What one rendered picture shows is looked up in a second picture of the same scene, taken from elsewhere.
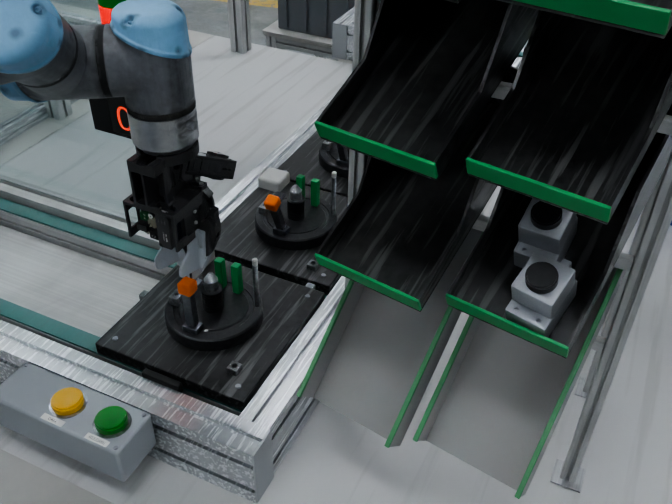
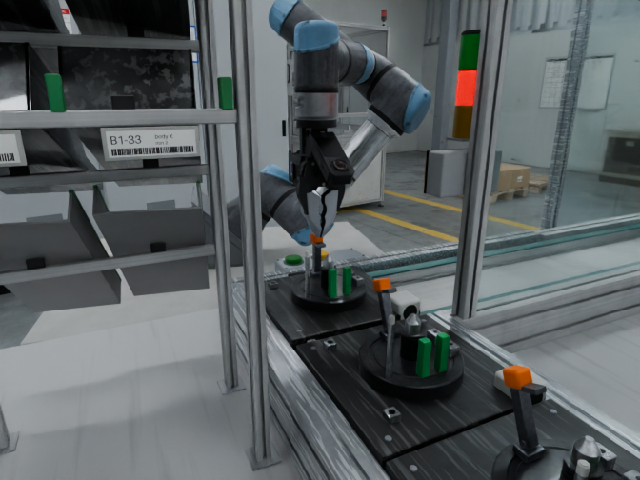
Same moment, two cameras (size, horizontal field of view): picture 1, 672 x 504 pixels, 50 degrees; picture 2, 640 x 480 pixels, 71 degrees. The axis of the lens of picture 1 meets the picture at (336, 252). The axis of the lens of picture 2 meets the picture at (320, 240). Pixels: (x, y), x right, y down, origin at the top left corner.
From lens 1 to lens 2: 1.38 m
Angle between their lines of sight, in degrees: 108
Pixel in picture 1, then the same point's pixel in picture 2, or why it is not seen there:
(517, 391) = (50, 284)
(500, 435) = (60, 296)
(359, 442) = (193, 370)
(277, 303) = (309, 317)
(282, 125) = not seen: outside the picture
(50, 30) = (272, 15)
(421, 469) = (137, 382)
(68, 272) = not seen: hidden behind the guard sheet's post
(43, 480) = not seen: hidden behind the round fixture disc
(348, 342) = (197, 269)
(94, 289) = (436, 301)
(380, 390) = (159, 280)
